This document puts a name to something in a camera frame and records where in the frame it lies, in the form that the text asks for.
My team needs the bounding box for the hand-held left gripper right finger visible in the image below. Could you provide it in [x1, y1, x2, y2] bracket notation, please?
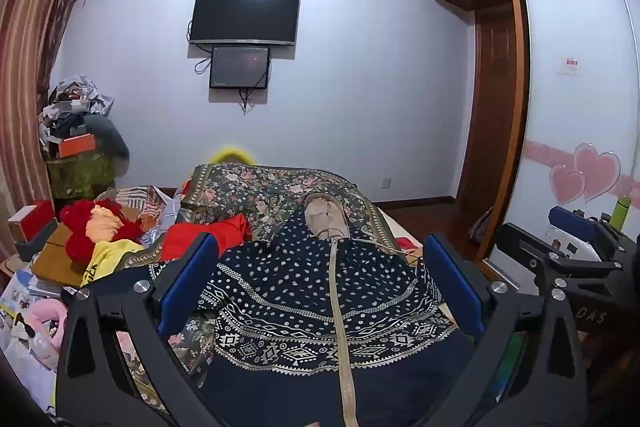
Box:
[424, 232, 586, 427]

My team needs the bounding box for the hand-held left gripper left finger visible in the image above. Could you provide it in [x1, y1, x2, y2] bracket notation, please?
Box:
[55, 232, 221, 427]

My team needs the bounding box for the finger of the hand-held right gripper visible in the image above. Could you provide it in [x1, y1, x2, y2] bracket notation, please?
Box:
[492, 223, 621, 295]
[548, 206, 626, 264]

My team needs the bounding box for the navy patterned jacket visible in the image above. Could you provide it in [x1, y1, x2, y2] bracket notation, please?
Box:
[197, 192, 476, 427]

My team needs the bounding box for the dark bag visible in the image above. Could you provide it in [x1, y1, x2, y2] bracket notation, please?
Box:
[470, 207, 496, 253]

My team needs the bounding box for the red folded garment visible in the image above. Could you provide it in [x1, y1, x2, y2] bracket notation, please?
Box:
[162, 213, 252, 260]

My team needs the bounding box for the green bottle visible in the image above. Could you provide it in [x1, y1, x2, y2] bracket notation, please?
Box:
[611, 196, 630, 228]

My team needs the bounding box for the yellow cloth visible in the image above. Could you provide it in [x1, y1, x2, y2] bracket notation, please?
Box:
[80, 239, 143, 288]

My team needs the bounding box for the orange and white patterned cloth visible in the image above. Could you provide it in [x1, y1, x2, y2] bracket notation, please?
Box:
[95, 186, 176, 233]

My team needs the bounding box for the dark floral bedspread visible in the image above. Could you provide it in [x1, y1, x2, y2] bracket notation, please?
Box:
[105, 163, 451, 408]

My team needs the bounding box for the red plush toy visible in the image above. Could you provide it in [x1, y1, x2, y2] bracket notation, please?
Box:
[60, 199, 143, 263]

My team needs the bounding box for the yellow fluffy item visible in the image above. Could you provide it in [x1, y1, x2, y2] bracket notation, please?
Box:
[210, 147, 256, 165]

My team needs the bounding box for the brown cardboard sheet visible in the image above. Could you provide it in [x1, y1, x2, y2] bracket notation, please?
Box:
[30, 222, 86, 288]

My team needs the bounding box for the brown wooden door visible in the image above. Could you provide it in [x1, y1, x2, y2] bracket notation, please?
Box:
[455, 4, 518, 208]

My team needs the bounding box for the green covered tank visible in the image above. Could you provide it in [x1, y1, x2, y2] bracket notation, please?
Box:
[47, 151, 115, 200]

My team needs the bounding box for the pink plush toy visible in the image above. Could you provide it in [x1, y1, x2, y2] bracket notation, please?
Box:
[10, 297, 68, 373]

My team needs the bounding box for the dark grey cushion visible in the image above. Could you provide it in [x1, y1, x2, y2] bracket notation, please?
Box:
[82, 113, 131, 168]

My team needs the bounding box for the red and white box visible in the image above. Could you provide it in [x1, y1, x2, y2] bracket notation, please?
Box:
[7, 199, 56, 243]

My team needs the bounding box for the orange box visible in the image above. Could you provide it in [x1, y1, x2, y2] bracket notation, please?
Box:
[57, 133, 97, 158]

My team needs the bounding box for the pile of clutter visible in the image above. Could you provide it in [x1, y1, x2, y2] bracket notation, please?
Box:
[39, 77, 116, 152]

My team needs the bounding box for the striped brown curtain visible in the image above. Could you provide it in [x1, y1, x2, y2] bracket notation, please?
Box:
[0, 0, 98, 218]

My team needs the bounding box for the small wall monitor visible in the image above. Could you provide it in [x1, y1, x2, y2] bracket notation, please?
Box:
[209, 46, 272, 90]

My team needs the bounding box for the large wall television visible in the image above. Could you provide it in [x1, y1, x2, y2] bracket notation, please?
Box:
[189, 0, 301, 45]

